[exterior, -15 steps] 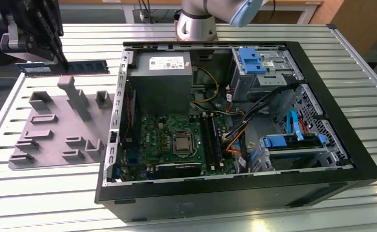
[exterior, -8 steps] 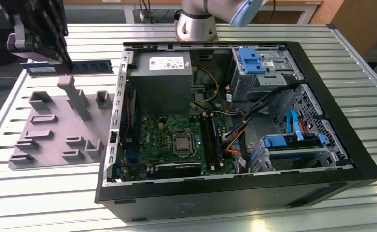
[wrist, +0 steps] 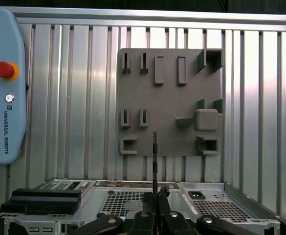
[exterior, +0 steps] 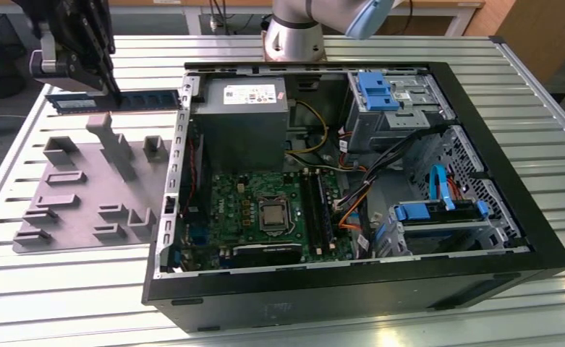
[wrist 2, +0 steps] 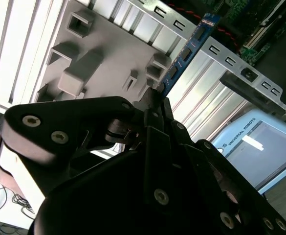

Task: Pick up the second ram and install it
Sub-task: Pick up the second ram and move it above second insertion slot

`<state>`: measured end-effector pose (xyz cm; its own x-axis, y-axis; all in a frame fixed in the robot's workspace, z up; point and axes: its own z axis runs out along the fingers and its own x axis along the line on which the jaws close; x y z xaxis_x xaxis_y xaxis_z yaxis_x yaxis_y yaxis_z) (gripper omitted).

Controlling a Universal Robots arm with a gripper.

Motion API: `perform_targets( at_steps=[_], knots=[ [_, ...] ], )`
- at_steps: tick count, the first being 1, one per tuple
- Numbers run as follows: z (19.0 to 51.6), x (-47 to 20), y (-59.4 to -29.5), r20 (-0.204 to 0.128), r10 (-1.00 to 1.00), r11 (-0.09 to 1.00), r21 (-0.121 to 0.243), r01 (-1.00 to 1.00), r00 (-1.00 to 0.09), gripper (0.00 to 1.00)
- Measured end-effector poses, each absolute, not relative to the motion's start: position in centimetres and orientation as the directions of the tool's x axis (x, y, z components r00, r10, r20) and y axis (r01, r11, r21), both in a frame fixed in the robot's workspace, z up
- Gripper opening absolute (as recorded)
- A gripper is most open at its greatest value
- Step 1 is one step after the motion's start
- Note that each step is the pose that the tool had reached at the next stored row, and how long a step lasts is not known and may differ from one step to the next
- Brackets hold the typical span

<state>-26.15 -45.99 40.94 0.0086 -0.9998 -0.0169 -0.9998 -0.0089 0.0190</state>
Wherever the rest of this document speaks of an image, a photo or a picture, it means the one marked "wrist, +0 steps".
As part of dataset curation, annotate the pale blue teach pendant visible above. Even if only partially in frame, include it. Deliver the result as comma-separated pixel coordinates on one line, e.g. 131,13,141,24
0,9,27,166

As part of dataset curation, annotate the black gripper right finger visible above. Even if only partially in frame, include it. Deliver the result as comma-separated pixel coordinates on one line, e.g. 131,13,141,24
158,187,280,235

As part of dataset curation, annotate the grey power supply unit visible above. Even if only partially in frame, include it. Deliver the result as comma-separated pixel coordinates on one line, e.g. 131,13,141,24
178,183,278,225

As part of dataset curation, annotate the RAM stick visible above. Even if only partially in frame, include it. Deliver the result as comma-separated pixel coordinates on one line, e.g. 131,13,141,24
152,130,159,221

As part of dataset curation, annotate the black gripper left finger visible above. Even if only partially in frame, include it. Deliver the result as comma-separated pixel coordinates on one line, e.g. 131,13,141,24
71,192,156,235

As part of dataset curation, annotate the black PC case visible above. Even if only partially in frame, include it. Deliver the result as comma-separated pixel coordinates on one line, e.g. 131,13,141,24
0,178,286,235

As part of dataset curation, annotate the grey parts rack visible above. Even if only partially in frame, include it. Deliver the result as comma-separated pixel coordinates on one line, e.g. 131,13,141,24
115,48,225,157

